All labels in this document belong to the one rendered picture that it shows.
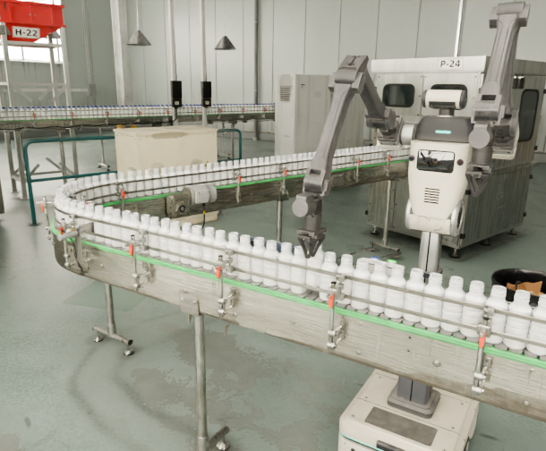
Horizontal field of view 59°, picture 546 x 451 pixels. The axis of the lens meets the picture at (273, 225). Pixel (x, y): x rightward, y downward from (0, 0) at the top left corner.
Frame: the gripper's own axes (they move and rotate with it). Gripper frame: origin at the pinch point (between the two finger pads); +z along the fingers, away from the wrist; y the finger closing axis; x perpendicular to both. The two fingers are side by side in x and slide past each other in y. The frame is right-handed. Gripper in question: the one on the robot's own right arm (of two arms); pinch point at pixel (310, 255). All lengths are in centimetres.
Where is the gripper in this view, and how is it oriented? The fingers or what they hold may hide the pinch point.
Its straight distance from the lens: 164.1
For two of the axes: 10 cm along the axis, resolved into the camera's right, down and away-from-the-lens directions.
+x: 8.6, 1.5, -4.9
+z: -0.6, 9.8, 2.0
